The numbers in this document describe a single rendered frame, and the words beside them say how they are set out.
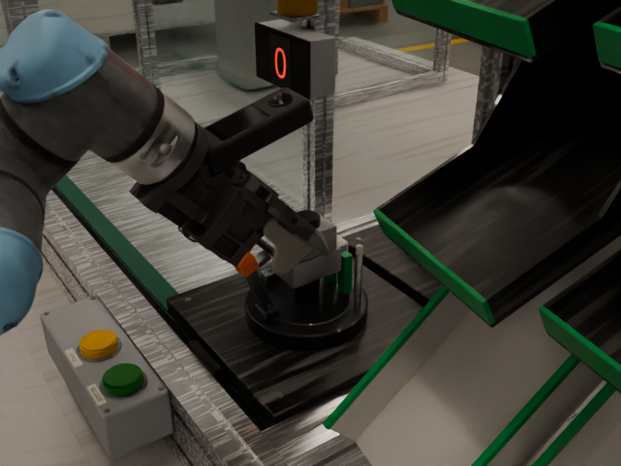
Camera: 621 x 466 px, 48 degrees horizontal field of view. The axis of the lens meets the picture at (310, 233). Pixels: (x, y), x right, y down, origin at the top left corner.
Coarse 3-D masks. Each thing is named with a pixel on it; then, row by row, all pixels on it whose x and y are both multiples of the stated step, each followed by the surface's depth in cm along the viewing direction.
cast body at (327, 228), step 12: (312, 216) 75; (288, 228) 75; (324, 228) 74; (336, 228) 75; (312, 252) 75; (336, 252) 77; (300, 264) 74; (312, 264) 75; (324, 264) 76; (336, 264) 77; (288, 276) 75; (300, 276) 75; (312, 276) 76; (324, 276) 77
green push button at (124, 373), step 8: (112, 368) 72; (120, 368) 72; (128, 368) 72; (136, 368) 72; (104, 376) 71; (112, 376) 71; (120, 376) 71; (128, 376) 71; (136, 376) 71; (104, 384) 70; (112, 384) 70; (120, 384) 70; (128, 384) 70; (136, 384) 70; (112, 392) 70; (120, 392) 70; (128, 392) 70
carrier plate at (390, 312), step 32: (224, 288) 85; (384, 288) 85; (192, 320) 80; (224, 320) 80; (384, 320) 80; (224, 352) 75; (256, 352) 75; (288, 352) 75; (320, 352) 75; (352, 352) 75; (256, 384) 70; (288, 384) 70; (320, 384) 70; (352, 384) 71; (288, 416) 68
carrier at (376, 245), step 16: (352, 240) 96; (368, 240) 96; (384, 240) 96; (368, 256) 92; (384, 256) 92; (400, 256) 92; (384, 272) 89; (400, 272) 89; (416, 272) 89; (400, 288) 88; (416, 288) 85; (432, 288) 85
